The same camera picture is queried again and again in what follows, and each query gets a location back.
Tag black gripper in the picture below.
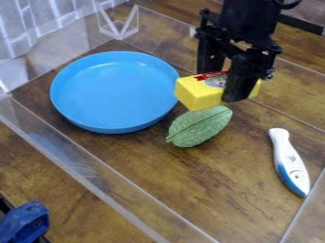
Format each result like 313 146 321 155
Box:
195 0 302 103

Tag yellow butter brick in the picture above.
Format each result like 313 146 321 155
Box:
172 69 262 112

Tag blue round tray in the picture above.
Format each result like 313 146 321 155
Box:
49 51 179 134

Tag clear acrylic barrier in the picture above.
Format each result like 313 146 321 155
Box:
0 0 325 243

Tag green bitter gourd toy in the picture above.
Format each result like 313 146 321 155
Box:
166 105 233 148

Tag white and blue toy fish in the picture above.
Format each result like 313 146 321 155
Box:
267 128 310 197

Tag grey white checkered cloth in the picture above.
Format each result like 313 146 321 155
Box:
0 0 130 60

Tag blue clamp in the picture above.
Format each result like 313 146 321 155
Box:
0 200 49 243

